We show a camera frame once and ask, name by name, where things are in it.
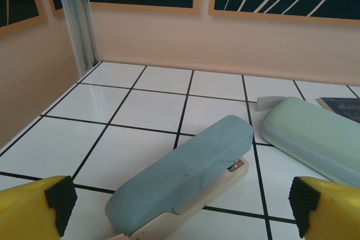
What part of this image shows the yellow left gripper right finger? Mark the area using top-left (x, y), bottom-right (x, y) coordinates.
top-left (288, 176), bottom-right (360, 240)

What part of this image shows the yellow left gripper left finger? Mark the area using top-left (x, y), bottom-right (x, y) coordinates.
top-left (0, 175), bottom-right (78, 240)

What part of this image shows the mint green zip pencil case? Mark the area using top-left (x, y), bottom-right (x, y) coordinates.
top-left (257, 95), bottom-right (360, 189)

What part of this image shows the dark navy book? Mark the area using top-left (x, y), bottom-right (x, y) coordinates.
top-left (319, 97), bottom-right (360, 124)

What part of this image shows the blue-grey stapler cream base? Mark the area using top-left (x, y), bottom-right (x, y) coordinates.
top-left (105, 115), bottom-right (254, 240)

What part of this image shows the aluminium frame post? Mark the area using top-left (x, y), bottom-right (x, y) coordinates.
top-left (53, 0), bottom-right (99, 71)

